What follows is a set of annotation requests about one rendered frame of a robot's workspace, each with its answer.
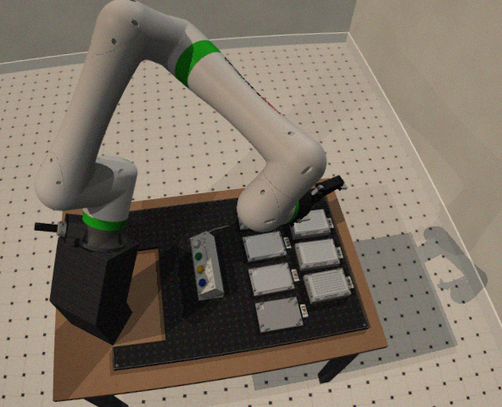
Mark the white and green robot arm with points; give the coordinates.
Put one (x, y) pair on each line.
(126, 33)

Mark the white operator panel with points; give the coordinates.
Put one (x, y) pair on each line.
(206, 265)

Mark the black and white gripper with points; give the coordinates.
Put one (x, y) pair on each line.
(322, 189)

